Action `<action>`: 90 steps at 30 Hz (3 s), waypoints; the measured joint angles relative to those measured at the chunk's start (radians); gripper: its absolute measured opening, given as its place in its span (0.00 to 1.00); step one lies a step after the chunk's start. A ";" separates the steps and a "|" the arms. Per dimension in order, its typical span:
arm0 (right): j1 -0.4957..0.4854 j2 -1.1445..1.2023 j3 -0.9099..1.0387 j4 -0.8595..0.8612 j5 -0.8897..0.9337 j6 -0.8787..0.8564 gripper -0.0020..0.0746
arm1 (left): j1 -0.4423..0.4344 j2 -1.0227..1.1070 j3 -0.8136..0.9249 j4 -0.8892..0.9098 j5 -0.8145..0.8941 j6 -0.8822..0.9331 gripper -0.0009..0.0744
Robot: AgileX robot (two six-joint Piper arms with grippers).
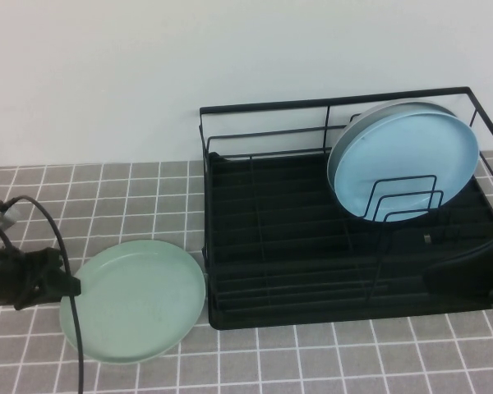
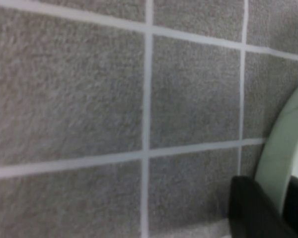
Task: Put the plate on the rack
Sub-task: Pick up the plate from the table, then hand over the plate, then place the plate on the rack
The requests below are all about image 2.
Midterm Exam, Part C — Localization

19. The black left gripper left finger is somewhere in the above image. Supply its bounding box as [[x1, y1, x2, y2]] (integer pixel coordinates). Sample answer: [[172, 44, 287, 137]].
[[227, 175, 298, 238]]

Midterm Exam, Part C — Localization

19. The grey checked tablecloth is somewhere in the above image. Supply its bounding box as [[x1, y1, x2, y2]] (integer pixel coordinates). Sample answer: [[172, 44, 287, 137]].
[[0, 0, 298, 238]]

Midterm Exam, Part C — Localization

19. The light green round plate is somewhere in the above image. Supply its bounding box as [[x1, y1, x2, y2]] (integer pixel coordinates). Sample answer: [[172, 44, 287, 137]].
[[254, 76, 298, 217]]

